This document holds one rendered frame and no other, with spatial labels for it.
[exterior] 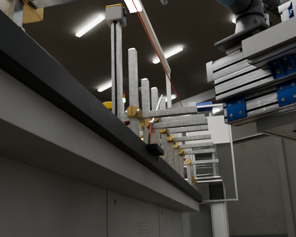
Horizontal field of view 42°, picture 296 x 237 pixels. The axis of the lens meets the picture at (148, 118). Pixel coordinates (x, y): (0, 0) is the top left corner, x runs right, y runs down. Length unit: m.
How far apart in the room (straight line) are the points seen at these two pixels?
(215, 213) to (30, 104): 3.70
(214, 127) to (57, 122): 3.65
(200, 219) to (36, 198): 3.41
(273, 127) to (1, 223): 1.03
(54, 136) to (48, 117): 0.05
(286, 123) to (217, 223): 2.97
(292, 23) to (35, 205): 1.00
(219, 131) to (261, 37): 3.20
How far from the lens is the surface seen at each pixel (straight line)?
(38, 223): 1.30
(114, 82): 1.52
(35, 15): 0.93
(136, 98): 1.76
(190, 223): 4.57
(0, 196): 1.13
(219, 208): 4.42
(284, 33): 1.34
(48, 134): 0.94
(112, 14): 1.64
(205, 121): 1.98
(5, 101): 0.80
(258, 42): 1.39
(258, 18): 1.64
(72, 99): 0.99
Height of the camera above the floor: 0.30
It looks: 17 degrees up
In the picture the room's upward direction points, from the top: 2 degrees counter-clockwise
